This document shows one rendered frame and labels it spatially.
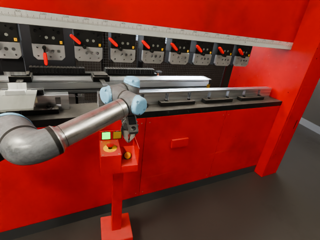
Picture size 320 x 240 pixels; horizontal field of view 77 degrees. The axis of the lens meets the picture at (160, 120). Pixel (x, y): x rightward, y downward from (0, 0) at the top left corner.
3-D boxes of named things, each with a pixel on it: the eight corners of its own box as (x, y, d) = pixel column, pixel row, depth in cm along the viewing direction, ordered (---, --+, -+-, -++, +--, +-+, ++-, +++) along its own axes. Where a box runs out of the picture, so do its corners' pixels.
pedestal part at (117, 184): (112, 231, 136) (113, 167, 113) (111, 223, 141) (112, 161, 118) (121, 229, 138) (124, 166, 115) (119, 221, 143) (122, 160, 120)
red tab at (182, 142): (171, 148, 158) (172, 140, 155) (170, 146, 159) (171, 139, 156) (187, 145, 164) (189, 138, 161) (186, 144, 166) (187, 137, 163)
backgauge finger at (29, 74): (4, 90, 112) (2, 81, 110) (12, 77, 132) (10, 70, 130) (29, 89, 117) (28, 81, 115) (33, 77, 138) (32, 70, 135)
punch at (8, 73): (3, 75, 105) (-1, 56, 101) (4, 74, 107) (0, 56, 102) (26, 75, 109) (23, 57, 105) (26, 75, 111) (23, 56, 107)
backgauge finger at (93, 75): (96, 88, 133) (96, 81, 131) (90, 77, 153) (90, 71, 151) (114, 88, 138) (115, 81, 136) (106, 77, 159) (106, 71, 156)
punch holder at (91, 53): (75, 60, 113) (73, 28, 106) (74, 57, 120) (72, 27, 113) (102, 61, 119) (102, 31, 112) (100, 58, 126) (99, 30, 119)
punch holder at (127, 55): (111, 62, 122) (111, 32, 114) (108, 59, 128) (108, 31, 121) (135, 63, 128) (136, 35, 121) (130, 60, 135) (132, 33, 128)
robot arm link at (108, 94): (113, 92, 79) (134, 87, 87) (97, 85, 86) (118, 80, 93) (113, 110, 83) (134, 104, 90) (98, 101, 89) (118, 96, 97)
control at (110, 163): (100, 175, 107) (100, 146, 99) (99, 157, 120) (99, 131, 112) (137, 171, 113) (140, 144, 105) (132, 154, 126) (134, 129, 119)
